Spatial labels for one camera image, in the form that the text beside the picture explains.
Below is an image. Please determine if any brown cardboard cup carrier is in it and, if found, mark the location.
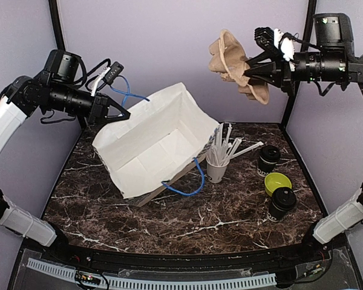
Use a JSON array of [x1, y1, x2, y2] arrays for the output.
[[208, 29, 269, 105]]

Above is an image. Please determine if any checkered paper takeout bag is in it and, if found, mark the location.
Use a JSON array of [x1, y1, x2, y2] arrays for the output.
[[93, 82, 219, 207]]

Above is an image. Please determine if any black paper coffee cup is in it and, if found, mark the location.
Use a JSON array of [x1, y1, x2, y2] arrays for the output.
[[257, 151, 278, 177]]

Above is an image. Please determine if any black coffee cup lid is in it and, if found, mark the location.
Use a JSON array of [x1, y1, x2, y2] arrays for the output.
[[260, 145, 281, 163]]

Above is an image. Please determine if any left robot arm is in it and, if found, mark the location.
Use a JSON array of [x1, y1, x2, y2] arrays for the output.
[[0, 50, 130, 263]]

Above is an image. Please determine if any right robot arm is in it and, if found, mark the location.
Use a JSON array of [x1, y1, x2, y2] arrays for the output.
[[243, 13, 363, 262]]

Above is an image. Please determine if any lime green bowl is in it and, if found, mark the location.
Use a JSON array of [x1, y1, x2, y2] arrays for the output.
[[264, 172, 292, 196]]

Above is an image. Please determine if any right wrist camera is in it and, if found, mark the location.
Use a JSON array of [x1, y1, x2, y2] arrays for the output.
[[253, 26, 297, 63]]

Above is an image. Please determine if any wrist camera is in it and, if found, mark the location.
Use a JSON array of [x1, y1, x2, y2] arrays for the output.
[[91, 62, 125, 97], [253, 26, 297, 63]]

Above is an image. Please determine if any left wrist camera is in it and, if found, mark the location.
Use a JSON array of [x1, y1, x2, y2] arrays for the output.
[[91, 62, 125, 97]]

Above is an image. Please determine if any black right frame post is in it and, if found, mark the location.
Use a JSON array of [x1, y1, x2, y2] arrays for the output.
[[280, 0, 318, 129]]

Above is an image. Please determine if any black frame post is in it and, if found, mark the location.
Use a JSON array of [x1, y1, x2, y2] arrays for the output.
[[48, 1, 87, 130], [280, 0, 318, 129]]

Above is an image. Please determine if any black left frame post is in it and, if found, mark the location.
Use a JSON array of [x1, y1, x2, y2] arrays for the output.
[[48, 1, 87, 130]]

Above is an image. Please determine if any white slotted cable duct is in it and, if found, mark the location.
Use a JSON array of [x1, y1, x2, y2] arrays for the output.
[[26, 258, 277, 289]]

